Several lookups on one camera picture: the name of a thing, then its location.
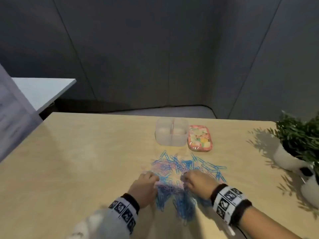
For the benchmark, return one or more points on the person's right hand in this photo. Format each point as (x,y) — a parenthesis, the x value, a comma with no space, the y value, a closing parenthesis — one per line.
(199,184)

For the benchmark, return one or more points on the person's left hand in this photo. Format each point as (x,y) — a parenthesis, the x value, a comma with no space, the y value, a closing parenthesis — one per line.
(144,189)

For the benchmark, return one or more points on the pile of blue pink paperclips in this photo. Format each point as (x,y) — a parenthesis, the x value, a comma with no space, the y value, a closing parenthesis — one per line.
(169,169)

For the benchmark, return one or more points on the clear divided plastic container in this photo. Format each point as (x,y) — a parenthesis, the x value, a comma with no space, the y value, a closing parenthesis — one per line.
(172,139)

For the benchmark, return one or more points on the person's left forearm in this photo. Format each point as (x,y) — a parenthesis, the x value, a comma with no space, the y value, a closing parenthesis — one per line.
(104,226)

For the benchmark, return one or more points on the person's right forearm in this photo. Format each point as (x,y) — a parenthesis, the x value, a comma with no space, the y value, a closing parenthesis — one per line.
(264,224)

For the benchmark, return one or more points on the pink floral container lid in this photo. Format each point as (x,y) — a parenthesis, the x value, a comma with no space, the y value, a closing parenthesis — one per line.
(199,138)

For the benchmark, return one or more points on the left marker-printed wristband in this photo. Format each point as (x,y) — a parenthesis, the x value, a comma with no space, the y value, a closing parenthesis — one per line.
(123,209)

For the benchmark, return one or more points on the marker-printed wristband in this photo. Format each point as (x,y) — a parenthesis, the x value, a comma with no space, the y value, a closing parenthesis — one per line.
(123,209)
(229,200)

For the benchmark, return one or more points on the right marker-printed wristband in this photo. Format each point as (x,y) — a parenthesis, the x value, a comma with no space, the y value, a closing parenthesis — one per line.
(229,200)

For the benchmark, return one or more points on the grey bench seat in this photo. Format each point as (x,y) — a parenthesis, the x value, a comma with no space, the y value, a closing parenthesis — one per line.
(162,111)

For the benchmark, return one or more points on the green plant in white pot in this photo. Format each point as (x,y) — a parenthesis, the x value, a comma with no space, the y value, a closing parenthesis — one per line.
(286,159)
(310,191)

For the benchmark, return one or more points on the small black marker card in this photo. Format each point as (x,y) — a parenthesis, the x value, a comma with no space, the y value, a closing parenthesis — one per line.
(306,171)

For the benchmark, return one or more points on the white side desk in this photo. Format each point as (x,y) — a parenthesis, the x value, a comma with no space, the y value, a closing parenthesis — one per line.
(37,92)

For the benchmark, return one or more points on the grey booth side panel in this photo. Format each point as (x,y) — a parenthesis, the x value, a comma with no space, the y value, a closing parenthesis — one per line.
(15,116)

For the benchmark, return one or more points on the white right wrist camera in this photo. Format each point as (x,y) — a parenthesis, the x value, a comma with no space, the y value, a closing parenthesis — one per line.
(231,229)

